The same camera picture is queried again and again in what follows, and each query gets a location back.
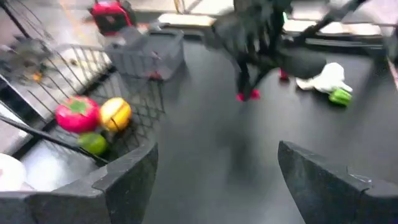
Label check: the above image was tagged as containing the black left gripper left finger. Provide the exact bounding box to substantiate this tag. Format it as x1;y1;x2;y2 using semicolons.
0;142;159;224

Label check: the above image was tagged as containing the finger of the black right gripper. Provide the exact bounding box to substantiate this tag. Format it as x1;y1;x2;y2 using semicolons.
250;63;274;94
236;60;249;100

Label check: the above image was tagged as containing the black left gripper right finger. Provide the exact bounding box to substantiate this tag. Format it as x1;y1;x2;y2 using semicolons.
277;141;398;224

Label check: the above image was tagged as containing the green lime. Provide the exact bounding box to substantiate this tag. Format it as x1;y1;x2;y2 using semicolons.
76;131;109;156

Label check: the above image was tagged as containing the white garlic bulb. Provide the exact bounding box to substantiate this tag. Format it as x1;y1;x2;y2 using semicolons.
295;62;354;95

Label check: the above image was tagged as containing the yellow lemon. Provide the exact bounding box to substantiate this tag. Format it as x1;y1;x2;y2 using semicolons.
99;96;133;133

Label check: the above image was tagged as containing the red tomato green star top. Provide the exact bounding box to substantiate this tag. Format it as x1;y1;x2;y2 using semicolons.
55;95;101;134

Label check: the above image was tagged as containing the grey plastic bin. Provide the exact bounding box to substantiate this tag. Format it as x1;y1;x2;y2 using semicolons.
104;27;187;82

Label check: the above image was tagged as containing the small green pepper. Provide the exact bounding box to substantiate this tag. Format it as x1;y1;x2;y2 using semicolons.
328;88;353;108

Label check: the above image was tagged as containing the red and black box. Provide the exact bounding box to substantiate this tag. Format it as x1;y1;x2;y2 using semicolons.
89;0;137;35

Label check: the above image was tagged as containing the yellow power plug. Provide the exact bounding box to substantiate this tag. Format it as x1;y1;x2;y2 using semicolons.
30;70;44;84

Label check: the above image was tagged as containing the yellow floor cable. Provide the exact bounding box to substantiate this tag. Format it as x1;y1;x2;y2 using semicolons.
172;0;187;15

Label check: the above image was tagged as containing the black wire basket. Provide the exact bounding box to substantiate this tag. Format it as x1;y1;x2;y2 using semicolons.
0;0;165;166

